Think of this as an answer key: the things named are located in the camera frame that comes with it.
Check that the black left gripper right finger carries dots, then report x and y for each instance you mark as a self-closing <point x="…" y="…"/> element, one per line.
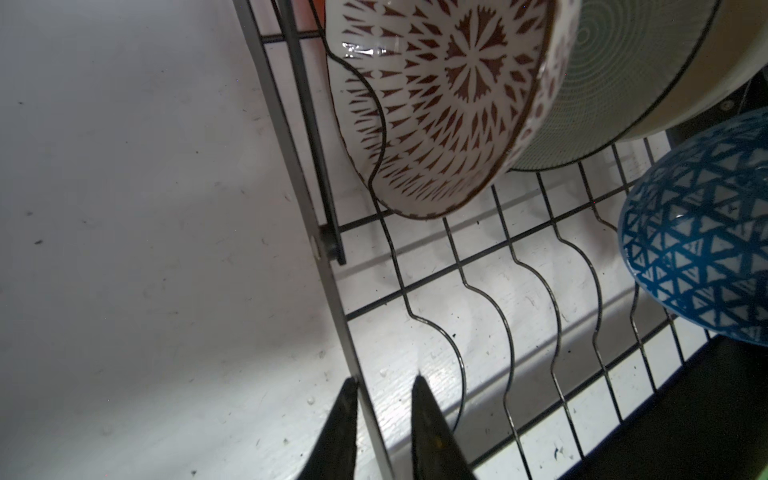
<point x="434" y="450"/>

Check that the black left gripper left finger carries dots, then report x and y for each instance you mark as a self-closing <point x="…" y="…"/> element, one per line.
<point x="334" y="454"/>

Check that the blue triangle pattern bowl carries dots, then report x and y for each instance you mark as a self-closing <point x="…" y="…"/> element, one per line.
<point x="693" y="230"/>

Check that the patterned ceramic bowl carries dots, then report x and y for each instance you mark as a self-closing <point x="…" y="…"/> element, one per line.
<point x="433" y="99"/>

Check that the light green glazed bowl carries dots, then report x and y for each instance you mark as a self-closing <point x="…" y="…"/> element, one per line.
<point x="628" y="55"/>

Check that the cream ceramic bowl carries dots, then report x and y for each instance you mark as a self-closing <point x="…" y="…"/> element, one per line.
<point x="734" y="50"/>

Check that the orange plastic bowl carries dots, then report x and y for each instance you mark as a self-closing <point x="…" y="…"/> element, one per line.
<point x="318" y="7"/>

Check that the black wire dish rack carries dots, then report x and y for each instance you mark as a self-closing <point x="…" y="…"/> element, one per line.
<point x="537" y="344"/>

